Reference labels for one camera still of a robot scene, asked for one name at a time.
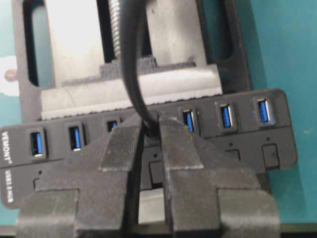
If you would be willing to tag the black multi-port USB hub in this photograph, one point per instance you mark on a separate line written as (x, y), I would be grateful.
(254, 127)

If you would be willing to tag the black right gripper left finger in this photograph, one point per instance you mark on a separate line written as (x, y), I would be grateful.
(90, 194)

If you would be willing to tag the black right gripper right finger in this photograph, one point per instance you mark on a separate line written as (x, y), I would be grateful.
(208, 193)

